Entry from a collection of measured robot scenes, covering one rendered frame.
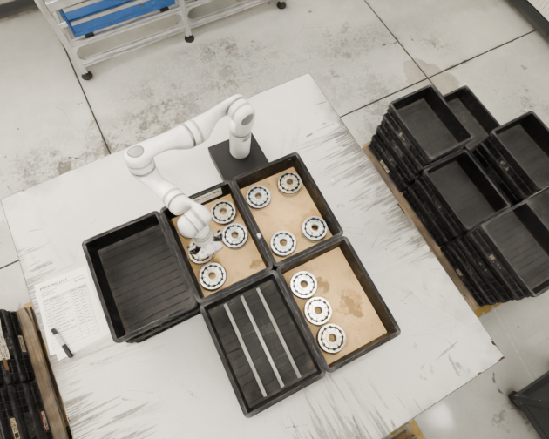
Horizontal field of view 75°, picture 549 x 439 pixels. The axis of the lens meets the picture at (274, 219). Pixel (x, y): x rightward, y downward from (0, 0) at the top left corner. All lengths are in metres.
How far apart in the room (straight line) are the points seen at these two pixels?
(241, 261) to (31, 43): 2.71
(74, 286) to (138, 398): 0.53
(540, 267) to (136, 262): 1.92
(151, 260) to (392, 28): 2.75
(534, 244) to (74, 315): 2.19
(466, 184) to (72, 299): 2.09
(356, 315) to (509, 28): 3.05
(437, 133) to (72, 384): 2.14
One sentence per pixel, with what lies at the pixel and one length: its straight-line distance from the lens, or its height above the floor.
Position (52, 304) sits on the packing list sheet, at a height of 0.70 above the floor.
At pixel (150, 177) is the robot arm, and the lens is 1.30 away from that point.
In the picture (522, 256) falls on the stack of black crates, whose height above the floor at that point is 0.49.
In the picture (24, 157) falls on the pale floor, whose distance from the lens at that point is 3.01.
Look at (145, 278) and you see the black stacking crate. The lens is 1.48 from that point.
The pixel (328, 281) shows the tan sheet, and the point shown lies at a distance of 1.43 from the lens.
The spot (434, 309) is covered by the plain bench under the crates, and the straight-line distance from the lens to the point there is 1.69.
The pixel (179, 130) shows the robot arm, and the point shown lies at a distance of 1.32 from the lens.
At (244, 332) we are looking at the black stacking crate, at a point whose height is 0.83.
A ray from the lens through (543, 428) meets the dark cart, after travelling 2.49.
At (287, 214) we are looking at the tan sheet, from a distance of 1.48.
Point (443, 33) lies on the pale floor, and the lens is 3.61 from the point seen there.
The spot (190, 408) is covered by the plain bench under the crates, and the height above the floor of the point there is 0.70.
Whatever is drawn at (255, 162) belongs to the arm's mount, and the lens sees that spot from 1.65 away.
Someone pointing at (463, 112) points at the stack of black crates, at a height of 0.27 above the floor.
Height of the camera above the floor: 2.22
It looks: 70 degrees down
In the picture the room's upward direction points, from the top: 6 degrees clockwise
